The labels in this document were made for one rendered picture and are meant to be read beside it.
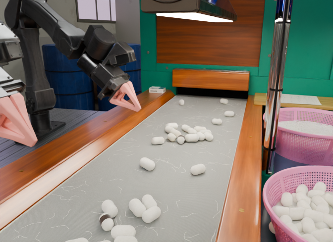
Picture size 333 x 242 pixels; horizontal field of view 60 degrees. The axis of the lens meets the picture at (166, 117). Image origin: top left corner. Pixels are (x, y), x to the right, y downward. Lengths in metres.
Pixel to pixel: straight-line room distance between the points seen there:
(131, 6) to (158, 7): 6.12
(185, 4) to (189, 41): 0.82
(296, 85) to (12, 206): 1.00
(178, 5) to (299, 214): 0.37
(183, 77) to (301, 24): 0.47
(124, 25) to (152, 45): 5.33
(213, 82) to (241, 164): 0.60
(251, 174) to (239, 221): 0.14
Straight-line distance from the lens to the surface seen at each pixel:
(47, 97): 1.02
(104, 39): 0.74
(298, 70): 1.20
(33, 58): 1.01
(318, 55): 1.20
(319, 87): 1.21
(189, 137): 0.73
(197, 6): 0.40
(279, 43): 0.61
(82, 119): 1.20
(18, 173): 0.60
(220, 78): 1.14
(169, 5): 0.41
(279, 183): 0.57
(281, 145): 0.85
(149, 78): 1.28
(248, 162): 0.60
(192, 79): 1.16
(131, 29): 6.53
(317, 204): 0.56
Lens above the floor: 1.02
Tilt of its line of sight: 17 degrees down
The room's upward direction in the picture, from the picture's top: straight up
